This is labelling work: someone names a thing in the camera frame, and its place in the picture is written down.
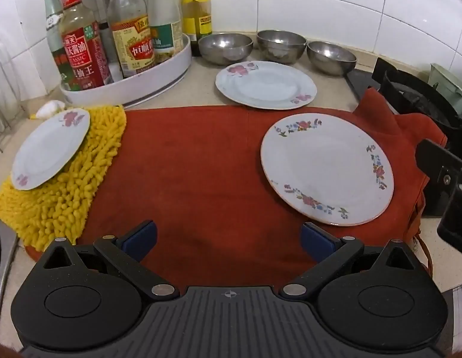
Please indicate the steel bowl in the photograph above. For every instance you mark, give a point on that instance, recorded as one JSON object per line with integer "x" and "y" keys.
{"x": 224, "y": 49}
{"x": 330, "y": 59}
{"x": 281, "y": 46}

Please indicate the yellow chenille mat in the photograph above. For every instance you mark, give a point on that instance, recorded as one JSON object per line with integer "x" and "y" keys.
{"x": 60, "y": 207}

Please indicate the clear white label bottle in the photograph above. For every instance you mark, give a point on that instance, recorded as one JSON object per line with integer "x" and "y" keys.
{"x": 165, "y": 20}

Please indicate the green plastic container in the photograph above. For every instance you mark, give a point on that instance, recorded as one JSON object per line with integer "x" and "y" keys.
{"x": 448, "y": 85}

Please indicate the red cloth mat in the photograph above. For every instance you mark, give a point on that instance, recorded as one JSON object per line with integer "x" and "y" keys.
{"x": 196, "y": 172}

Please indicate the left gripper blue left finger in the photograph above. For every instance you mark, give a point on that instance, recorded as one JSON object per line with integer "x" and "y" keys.
{"x": 138, "y": 242}

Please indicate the red label soy sauce bottle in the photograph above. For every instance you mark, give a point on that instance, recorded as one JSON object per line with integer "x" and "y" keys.
{"x": 79, "y": 32}

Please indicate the white rotating condiment tray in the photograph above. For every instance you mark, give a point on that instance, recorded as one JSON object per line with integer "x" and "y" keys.
{"x": 138, "y": 88}

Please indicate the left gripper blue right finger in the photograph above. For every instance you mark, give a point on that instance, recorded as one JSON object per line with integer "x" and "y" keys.
{"x": 317, "y": 242}

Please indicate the large floral rimmed plate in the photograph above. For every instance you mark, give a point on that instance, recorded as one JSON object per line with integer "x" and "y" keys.
{"x": 327, "y": 169}

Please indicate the small pink rose plate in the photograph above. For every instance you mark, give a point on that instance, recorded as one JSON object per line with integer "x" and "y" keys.
{"x": 49, "y": 148}

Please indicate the yellow label vinegar bottle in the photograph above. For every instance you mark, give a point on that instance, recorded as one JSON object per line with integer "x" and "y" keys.
{"x": 128, "y": 20}

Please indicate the garlic bulb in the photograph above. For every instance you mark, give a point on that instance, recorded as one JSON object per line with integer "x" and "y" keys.
{"x": 49, "y": 109}

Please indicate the yellow green label bottle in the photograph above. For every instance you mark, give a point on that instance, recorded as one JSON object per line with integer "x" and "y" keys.
{"x": 196, "y": 22}

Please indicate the green glass bottle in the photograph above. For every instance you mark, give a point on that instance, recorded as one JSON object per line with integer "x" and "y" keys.
{"x": 54, "y": 13}

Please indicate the black gas stove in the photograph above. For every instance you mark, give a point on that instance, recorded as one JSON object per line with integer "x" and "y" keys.
{"x": 407, "y": 94}

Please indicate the dark thin bottle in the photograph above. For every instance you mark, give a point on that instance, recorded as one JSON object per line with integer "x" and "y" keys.
{"x": 109, "y": 45}

